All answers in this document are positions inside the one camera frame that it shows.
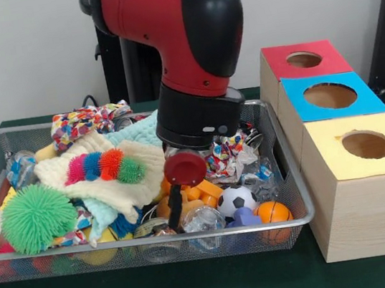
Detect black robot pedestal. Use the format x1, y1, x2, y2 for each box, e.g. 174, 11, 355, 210
80, 0, 172, 110

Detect cream yellow cloth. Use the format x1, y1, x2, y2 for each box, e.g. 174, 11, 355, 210
29, 122, 175, 236

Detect orange plastic toy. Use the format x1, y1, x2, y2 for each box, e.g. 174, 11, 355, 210
153, 169, 227, 224

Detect multicolour spiky caterpillar toy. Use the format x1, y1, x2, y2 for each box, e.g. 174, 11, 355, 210
60, 144, 148, 194

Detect yellow ball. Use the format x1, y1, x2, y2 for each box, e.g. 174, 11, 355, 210
79, 224, 124, 268

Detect orange basketball toy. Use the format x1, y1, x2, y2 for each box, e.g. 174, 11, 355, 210
255, 198, 297, 244

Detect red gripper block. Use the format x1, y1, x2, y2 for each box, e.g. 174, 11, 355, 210
158, 148, 217, 234

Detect wooden box with three holes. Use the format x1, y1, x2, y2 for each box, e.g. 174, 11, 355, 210
254, 30, 385, 270

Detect clear mesh bin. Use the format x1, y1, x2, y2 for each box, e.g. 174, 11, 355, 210
0, 85, 321, 288

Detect small purple plastic toy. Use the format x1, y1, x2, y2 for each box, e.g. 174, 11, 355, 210
224, 205, 263, 231

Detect black cable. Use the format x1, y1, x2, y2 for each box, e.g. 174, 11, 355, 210
80, 93, 100, 112

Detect black and white soccer ball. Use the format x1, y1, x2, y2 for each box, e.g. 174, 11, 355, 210
214, 183, 259, 220

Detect mint green waffle cloth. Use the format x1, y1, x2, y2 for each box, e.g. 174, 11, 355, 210
70, 109, 181, 247

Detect green spiky ball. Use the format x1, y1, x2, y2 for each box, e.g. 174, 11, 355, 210
0, 178, 83, 259

